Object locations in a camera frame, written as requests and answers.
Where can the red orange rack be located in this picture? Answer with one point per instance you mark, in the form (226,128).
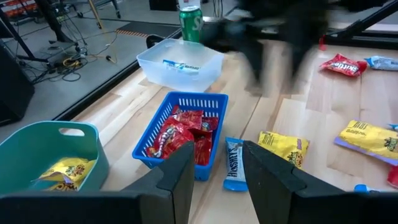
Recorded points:
(18,7)

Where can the black equipment case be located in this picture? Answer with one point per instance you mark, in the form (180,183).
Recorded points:
(15,90)

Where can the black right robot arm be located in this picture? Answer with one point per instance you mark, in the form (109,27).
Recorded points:
(295,7)

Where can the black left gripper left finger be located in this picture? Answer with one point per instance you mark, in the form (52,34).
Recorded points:
(168,193)

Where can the red tag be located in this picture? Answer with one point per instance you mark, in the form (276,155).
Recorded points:
(322,43)

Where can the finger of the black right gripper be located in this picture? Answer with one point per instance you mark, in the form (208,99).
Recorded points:
(255,68)
(298,65)

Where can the yellow Sour Patch pack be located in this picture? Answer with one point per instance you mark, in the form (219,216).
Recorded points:
(66,169)
(367,140)
(62,186)
(283,146)

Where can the wooden stick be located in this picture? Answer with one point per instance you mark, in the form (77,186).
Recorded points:
(95,14)

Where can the black mat with hazard edge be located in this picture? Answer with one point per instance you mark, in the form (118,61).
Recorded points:
(155,29)

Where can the black metal table frame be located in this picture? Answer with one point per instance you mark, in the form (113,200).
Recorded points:
(93,95)

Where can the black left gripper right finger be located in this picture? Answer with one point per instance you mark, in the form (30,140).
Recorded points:
(273,193)

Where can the clear plastic container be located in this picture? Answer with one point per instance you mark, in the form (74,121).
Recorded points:
(186,84)

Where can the blue plastic mesh basket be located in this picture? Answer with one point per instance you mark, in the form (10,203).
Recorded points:
(221,118)

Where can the green Sprite can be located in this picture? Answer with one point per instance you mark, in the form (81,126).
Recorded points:
(190,25)

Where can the teal plastic bin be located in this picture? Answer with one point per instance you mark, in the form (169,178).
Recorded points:
(28,146)

